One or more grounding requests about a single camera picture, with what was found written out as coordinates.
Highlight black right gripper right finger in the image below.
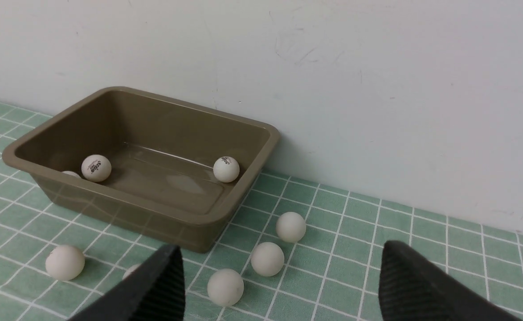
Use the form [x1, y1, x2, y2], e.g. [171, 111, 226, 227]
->
[378, 240, 516, 321]

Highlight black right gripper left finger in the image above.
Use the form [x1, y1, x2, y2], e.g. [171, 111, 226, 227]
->
[70, 245, 186, 321]

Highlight white logo ball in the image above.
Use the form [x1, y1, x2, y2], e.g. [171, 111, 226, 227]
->
[45, 245, 85, 281]
[122, 264, 141, 280]
[82, 154, 112, 183]

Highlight plain white ball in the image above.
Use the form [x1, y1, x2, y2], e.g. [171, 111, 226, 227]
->
[212, 156, 241, 183]

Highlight green checkered tablecloth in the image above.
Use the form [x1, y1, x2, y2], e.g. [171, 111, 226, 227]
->
[0, 103, 523, 321]

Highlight olive green plastic bin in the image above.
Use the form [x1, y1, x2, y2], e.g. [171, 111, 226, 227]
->
[2, 86, 281, 253]

